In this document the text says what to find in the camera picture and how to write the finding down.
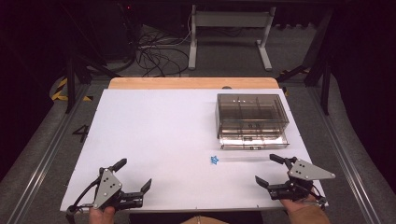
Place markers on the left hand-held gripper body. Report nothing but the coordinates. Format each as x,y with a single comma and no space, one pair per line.
107,186

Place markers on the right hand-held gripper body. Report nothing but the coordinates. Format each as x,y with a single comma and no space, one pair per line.
300,179

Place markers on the person's right hand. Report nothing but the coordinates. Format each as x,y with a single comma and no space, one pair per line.
295,203

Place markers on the person's left hand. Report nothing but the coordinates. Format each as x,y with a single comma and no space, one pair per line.
101,215

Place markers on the clear plastic drawer box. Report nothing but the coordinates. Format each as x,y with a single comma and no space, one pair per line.
251,121

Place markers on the small blue star-shaped piece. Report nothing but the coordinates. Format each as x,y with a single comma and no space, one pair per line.
214,160

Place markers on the white board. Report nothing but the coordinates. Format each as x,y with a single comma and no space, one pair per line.
162,133

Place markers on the black metal stand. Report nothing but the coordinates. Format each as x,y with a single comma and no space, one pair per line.
71,77
325,84

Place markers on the yellow and black floor tape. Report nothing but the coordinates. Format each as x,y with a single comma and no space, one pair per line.
60,90

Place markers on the wooden table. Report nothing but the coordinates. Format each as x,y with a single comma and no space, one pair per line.
186,83

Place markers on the black equipment case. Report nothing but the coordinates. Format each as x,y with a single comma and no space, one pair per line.
116,31

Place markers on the aluminium floor rail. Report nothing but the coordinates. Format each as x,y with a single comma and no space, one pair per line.
46,155
345,161

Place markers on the white metal table frame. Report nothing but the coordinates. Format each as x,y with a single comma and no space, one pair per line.
229,19

